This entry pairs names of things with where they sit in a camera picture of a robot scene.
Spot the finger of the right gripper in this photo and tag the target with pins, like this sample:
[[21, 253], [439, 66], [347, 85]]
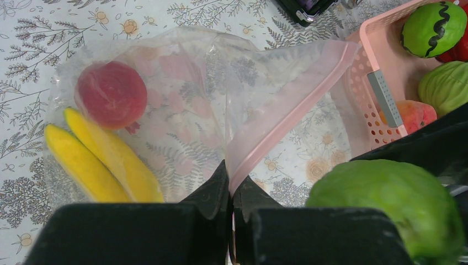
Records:
[[440, 148]]

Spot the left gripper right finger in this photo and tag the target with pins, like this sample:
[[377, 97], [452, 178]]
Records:
[[268, 233]]

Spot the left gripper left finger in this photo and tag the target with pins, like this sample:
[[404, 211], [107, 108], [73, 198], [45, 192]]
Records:
[[192, 231]]

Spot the green toy custard apple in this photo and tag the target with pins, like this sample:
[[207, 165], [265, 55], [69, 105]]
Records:
[[425, 214]]

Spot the pink plastic basket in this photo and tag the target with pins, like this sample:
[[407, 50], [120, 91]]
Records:
[[381, 74]]

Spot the yellow toy bananas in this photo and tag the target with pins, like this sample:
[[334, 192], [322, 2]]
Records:
[[98, 161]]

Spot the clear pink zip bag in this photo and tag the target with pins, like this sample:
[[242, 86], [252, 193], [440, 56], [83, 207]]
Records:
[[274, 115]]

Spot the red toy pomegranate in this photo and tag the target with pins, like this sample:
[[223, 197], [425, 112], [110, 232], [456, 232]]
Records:
[[112, 94]]

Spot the black poker chip case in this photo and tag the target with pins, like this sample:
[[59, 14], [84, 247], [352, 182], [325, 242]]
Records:
[[304, 12]]

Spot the toy peach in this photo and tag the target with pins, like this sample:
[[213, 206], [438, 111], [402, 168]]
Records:
[[415, 115]]

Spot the green toy cabbage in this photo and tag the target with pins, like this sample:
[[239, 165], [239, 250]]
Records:
[[445, 87]]

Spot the red toy pepper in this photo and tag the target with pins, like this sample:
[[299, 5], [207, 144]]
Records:
[[457, 49]]

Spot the green toy watermelon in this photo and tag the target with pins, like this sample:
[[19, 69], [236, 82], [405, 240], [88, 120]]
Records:
[[417, 31]]

